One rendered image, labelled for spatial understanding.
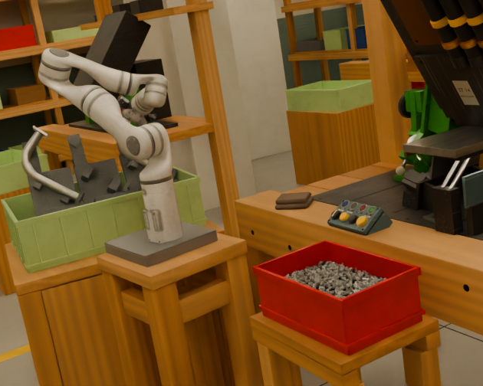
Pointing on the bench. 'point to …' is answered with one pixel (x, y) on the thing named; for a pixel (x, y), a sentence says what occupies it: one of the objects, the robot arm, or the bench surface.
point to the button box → (378, 221)
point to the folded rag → (294, 201)
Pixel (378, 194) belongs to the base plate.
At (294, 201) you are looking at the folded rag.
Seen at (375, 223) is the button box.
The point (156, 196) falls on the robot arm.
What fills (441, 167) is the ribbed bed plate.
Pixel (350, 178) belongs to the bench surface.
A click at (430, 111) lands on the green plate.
